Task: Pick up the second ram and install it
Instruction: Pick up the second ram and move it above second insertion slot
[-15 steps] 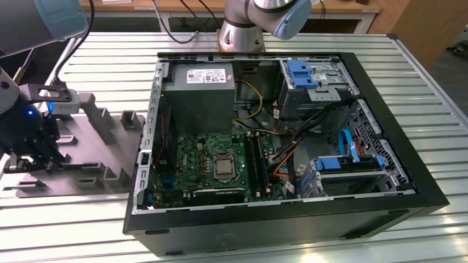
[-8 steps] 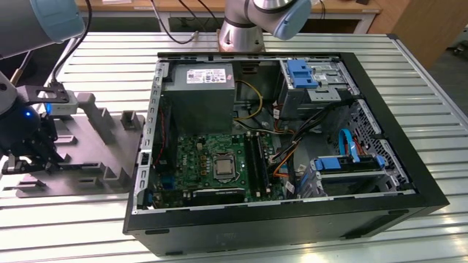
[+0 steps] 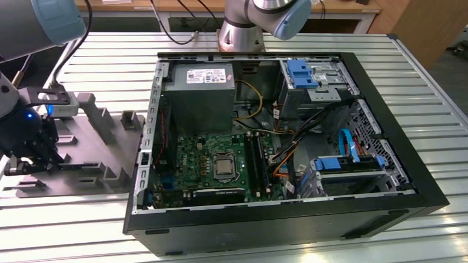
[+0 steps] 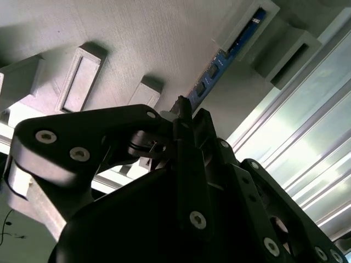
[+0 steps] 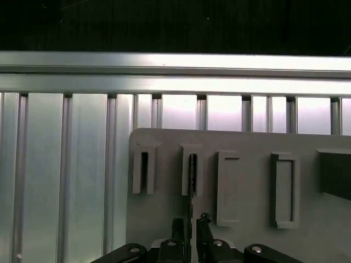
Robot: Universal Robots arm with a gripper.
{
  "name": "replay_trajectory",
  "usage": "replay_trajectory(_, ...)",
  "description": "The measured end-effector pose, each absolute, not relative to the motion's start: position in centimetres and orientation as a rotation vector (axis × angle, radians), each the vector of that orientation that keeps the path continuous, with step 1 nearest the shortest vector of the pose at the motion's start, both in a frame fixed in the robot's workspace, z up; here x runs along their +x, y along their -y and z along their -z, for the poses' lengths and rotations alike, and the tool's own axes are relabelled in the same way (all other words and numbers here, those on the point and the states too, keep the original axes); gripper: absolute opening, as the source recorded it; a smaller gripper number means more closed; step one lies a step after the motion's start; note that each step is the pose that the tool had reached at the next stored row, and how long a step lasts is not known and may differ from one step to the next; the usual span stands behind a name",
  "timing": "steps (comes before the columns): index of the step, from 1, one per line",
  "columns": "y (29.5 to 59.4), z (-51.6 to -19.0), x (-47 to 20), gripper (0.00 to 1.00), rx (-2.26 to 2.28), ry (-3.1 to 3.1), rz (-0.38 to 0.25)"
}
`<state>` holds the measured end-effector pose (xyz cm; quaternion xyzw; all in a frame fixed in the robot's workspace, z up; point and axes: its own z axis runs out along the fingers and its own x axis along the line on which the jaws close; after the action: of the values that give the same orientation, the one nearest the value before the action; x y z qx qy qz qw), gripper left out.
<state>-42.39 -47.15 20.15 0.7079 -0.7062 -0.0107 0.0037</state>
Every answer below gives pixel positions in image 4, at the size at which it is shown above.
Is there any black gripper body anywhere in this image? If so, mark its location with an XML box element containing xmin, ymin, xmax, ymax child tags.
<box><xmin>48</xmin><ymin>167</ymin><xmax>259</xmax><ymax>263</ymax></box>

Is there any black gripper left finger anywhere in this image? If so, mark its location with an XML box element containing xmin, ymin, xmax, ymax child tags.
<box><xmin>4</xmin><ymin>97</ymin><xmax>215</xmax><ymax>242</ymax></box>

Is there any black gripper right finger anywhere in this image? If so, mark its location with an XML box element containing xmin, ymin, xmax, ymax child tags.
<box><xmin>193</xmin><ymin>107</ymin><xmax>347</xmax><ymax>263</ymax></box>

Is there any blue RAM stick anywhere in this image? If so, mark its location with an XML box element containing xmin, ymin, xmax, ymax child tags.
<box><xmin>186</xmin><ymin>7</ymin><xmax>268</xmax><ymax>109</ymax></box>

